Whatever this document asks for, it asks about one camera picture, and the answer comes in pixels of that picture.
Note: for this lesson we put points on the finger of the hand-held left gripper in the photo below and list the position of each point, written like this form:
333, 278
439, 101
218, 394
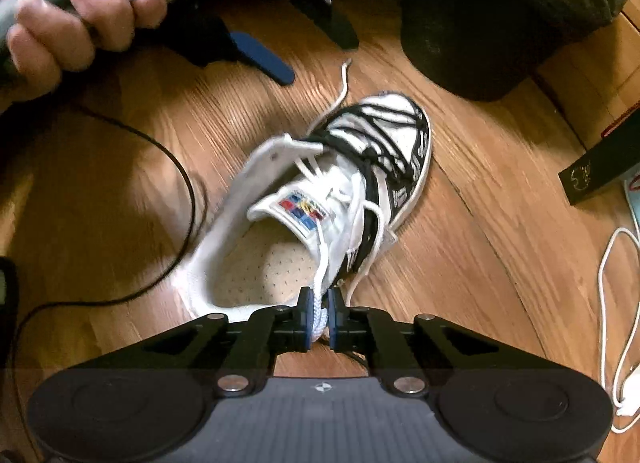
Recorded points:
265, 58
327, 13

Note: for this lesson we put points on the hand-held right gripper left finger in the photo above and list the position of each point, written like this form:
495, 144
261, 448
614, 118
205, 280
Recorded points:
306, 315

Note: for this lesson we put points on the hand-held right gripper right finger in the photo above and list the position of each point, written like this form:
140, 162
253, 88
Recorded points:
334, 320

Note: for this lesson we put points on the white shoelace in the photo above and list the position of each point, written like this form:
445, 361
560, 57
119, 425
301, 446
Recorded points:
318, 320

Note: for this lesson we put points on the white and black sneaker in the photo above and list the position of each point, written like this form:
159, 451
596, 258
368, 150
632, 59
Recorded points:
225, 238

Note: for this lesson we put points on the person's left hand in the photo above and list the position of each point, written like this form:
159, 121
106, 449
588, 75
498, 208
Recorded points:
60, 33

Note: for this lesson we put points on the black shoelace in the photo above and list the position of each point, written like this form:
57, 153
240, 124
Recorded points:
374, 203

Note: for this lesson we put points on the black trash bin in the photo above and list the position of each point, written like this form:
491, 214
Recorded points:
465, 58

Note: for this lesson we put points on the light blue box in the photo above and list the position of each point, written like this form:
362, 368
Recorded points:
634, 213

